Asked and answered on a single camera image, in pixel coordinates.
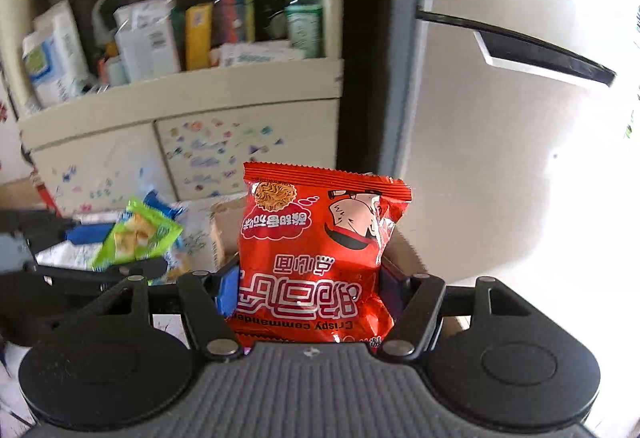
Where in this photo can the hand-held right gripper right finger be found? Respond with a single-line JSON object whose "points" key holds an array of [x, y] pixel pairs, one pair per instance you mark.
{"points": [[391, 290]]}

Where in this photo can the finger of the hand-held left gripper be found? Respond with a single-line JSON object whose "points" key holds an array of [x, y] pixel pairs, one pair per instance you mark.
{"points": [[90, 234], [145, 267]]}

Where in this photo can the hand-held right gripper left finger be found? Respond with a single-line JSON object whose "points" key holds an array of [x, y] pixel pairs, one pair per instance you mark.
{"points": [[227, 290]]}

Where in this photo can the green snack packet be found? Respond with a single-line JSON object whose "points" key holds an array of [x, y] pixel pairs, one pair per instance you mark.
{"points": [[137, 235]]}

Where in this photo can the cardboard box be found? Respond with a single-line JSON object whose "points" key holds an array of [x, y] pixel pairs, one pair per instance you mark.
{"points": [[225, 233]]}

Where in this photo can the red snack packet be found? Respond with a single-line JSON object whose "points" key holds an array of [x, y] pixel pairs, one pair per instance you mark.
{"points": [[320, 258]]}

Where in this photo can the blue and white packet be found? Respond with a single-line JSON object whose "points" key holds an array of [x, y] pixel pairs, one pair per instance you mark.
{"points": [[161, 205]]}

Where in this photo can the cream shelf cabinet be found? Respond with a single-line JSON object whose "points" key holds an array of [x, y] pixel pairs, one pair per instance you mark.
{"points": [[125, 138]]}

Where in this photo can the white and blue box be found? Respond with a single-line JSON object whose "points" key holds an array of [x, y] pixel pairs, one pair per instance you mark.
{"points": [[55, 58]]}

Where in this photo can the silver refrigerator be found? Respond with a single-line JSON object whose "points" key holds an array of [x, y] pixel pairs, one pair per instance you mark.
{"points": [[500, 143]]}

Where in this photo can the large white box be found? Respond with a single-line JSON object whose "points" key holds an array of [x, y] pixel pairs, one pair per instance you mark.
{"points": [[147, 43]]}

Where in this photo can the teal box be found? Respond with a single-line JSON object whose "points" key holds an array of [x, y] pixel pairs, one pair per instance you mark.
{"points": [[178, 38]]}

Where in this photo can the white plastic jug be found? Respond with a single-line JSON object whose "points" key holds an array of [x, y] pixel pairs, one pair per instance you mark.
{"points": [[112, 13]]}

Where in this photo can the yellow box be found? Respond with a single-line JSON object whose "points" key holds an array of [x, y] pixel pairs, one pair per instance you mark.
{"points": [[198, 38]]}

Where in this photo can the flat white box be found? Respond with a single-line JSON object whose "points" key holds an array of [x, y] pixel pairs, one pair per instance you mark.
{"points": [[260, 54]]}

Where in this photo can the red striped box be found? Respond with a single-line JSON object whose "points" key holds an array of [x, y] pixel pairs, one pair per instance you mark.
{"points": [[234, 15]]}

